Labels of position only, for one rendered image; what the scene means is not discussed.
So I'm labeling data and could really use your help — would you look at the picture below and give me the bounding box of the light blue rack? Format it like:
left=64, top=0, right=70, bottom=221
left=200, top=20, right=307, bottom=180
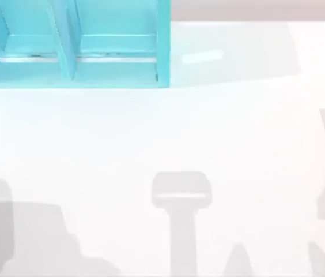
left=0, top=0, right=172, bottom=89

